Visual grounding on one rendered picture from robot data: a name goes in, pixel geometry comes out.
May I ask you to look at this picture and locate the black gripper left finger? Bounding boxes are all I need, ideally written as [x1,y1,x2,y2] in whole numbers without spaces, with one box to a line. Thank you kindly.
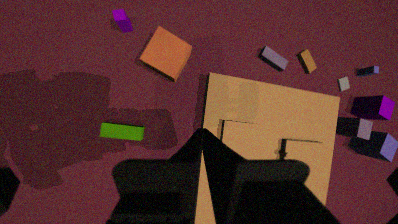
[112,128,203,224]

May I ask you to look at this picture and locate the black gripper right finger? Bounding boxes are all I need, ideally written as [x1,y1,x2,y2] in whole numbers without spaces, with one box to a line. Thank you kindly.
[202,128,310,224]

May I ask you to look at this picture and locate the tan puzzle board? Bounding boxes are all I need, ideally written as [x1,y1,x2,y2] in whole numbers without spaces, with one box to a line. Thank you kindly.
[195,72,340,224]

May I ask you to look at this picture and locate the green rectangular block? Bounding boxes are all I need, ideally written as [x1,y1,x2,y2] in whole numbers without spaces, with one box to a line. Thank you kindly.
[100,122,145,141]

